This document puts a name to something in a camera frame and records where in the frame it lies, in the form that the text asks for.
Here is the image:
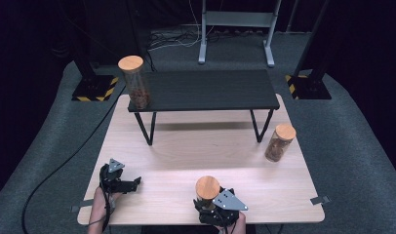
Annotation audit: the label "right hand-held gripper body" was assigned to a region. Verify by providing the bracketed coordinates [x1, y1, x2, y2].
[197, 186, 249, 227]

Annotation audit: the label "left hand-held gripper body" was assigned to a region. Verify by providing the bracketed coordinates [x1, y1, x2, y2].
[99, 158, 129, 195]

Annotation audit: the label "tall glass jar brown bark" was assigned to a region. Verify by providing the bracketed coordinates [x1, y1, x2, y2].
[194, 175, 221, 213]

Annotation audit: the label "short glass jar dried chilies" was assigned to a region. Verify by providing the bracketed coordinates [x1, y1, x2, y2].
[263, 123, 297, 163]

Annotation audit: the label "black shelf with metal legs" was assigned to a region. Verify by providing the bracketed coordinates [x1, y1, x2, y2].
[127, 68, 281, 146]

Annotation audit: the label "person's left hand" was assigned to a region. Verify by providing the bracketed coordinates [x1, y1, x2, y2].
[93, 186, 123, 213]

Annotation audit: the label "person's right hand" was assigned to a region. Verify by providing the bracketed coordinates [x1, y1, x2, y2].
[218, 211, 248, 234]

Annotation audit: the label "grey tape strip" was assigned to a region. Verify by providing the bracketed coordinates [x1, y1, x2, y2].
[309, 195, 332, 206]
[70, 199, 95, 213]

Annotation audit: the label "black stand with striped base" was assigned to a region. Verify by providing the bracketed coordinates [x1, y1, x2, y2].
[285, 0, 333, 100]
[56, 0, 120, 102]

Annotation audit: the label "tall glass jar brown nuts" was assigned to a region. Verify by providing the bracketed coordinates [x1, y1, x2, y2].
[117, 55, 152, 110]

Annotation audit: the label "long black floor cable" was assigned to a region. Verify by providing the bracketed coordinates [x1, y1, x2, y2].
[20, 86, 126, 234]

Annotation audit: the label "grey metal stand frame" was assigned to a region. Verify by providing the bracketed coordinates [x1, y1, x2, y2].
[198, 0, 283, 68]

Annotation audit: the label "bundle of floor cables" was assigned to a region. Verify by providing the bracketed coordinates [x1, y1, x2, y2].
[146, 27, 265, 53]

